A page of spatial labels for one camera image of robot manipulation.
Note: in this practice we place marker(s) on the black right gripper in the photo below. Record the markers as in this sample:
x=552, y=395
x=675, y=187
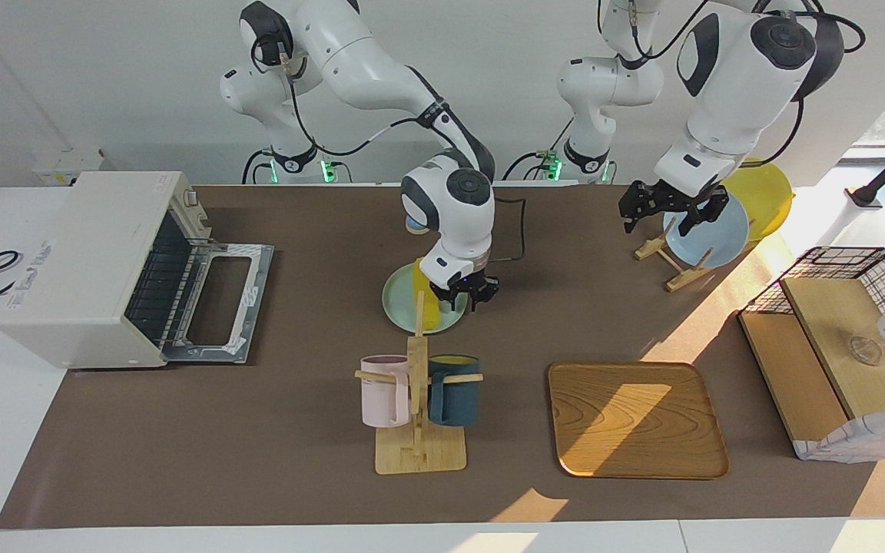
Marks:
x=462, y=290

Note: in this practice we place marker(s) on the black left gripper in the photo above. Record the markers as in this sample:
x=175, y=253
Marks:
x=684, y=201

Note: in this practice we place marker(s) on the yellow corn cob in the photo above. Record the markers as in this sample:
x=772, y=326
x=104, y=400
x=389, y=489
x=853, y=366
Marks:
x=431, y=315

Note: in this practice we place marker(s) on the light teal plate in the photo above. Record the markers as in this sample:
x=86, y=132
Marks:
x=399, y=303

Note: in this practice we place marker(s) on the glass oven door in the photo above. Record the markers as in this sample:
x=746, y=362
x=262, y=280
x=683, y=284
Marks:
x=254, y=265

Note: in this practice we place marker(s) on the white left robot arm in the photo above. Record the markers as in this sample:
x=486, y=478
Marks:
x=742, y=84

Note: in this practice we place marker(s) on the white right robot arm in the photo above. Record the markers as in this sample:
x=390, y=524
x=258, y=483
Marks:
x=366, y=69

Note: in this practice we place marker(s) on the metal oven rack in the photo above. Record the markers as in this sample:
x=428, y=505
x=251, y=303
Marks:
x=162, y=284

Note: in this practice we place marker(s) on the white toaster oven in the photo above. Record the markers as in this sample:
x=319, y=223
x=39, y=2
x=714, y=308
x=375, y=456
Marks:
x=81, y=269

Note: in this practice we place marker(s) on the light blue plate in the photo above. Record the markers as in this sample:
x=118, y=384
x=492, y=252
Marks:
x=719, y=238

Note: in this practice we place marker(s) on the wooden plate rack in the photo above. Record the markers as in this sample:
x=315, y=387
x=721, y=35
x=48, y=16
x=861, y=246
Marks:
x=684, y=278

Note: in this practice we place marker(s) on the blue service bell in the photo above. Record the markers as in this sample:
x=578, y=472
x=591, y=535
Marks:
x=412, y=225

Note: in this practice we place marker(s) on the yellow plate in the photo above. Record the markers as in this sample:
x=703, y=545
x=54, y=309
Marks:
x=769, y=196

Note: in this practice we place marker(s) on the dark blue mug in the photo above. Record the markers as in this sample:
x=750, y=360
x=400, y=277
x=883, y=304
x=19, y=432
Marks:
x=458, y=399

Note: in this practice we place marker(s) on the pink mug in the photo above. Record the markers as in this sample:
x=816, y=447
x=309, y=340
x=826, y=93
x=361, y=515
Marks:
x=381, y=395

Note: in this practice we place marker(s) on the wooden mug rack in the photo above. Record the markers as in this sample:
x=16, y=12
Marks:
x=417, y=453

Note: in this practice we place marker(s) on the light wooden board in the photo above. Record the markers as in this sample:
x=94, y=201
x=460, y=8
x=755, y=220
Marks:
x=834, y=322

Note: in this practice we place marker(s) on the brown wooden board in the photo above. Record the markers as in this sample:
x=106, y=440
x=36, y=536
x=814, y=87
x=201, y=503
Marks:
x=788, y=376

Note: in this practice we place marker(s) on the square wooden tray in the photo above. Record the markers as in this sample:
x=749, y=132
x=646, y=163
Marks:
x=634, y=422

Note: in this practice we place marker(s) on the small clear glass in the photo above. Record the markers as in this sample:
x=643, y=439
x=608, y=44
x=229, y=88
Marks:
x=866, y=351

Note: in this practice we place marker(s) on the brown table mat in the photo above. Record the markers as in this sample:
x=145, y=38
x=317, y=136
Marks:
x=258, y=430

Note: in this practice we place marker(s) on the white grid cloth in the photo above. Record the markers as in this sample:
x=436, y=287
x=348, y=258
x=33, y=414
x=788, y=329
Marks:
x=873, y=438

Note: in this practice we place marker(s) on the white socket box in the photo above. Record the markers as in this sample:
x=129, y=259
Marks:
x=66, y=165

